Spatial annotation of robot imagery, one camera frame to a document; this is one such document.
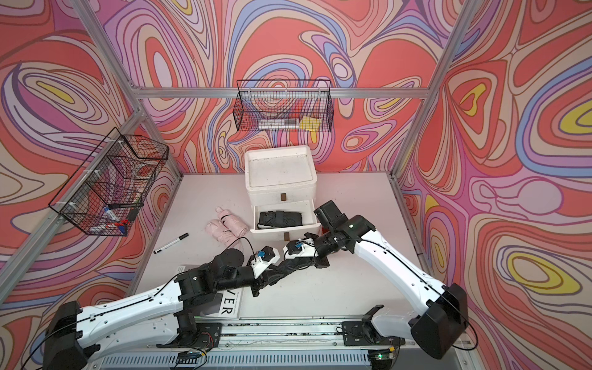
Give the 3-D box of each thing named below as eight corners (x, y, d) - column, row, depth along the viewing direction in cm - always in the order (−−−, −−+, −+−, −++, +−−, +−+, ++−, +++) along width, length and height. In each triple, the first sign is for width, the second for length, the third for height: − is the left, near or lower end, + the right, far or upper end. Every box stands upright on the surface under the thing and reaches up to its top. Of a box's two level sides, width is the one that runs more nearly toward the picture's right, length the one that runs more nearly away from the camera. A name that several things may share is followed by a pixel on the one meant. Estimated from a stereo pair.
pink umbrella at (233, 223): (213, 214, 105) (211, 211, 103) (223, 206, 108) (222, 203, 106) (240, 240, 97) (239, 237, 95) (251, 231, 99) (250, 228, 98)
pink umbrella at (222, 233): (205, 231, 100) (202, 226, 97) (216, 222, 103) (213, 216, 100) (234, 253, 93) (232, 248, 90) (244, 242, 96) (242, 238, 93)
